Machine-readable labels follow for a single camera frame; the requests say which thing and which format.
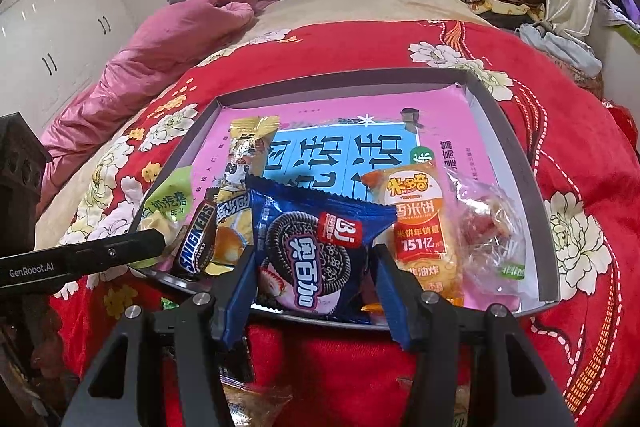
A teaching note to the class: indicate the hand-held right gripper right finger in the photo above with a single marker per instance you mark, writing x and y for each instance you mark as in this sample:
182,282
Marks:
395,302

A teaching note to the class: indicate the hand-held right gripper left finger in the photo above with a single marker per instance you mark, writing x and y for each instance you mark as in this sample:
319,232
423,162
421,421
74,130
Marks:
237,297

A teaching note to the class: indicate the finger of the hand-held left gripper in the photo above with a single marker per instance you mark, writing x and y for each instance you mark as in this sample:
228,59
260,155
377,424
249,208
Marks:
115,251

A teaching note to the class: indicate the green snack packet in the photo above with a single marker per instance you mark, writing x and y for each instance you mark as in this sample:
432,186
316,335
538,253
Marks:
170,197

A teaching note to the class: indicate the blue cookie packet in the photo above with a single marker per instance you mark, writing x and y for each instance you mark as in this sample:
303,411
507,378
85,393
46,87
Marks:
310,247

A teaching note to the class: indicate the clear pink snack packet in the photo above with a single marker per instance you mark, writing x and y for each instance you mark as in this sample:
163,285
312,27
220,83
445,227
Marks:
485,227

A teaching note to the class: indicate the long yellow snack packet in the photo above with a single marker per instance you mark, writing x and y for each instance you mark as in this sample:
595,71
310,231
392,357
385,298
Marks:
245,147

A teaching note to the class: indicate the brown chocolate bar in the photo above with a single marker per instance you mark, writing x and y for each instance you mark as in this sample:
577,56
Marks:
197,242

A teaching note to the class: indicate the orange rice cracker packet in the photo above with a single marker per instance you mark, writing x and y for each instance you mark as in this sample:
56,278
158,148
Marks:
420,217

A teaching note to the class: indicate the clear brown snack packet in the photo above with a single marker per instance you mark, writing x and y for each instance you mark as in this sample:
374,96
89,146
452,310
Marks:
255,402

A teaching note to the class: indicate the pink and blue book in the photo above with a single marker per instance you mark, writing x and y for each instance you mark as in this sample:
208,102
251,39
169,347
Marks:
320,147

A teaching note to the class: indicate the pink quilt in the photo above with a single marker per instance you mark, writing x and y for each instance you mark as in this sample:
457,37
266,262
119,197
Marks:
150,57

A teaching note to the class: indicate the white wardrobe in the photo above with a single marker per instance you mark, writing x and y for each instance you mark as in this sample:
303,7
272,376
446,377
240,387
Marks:
65,37

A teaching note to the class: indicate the red floral blanket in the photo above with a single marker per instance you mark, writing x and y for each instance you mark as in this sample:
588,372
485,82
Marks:
575,147

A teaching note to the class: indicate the grey-blue cloth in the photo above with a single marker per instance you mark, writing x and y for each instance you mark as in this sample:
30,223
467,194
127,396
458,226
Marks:
560,47

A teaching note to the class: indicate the purple cloth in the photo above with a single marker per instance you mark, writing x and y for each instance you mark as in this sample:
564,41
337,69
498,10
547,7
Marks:
625,2

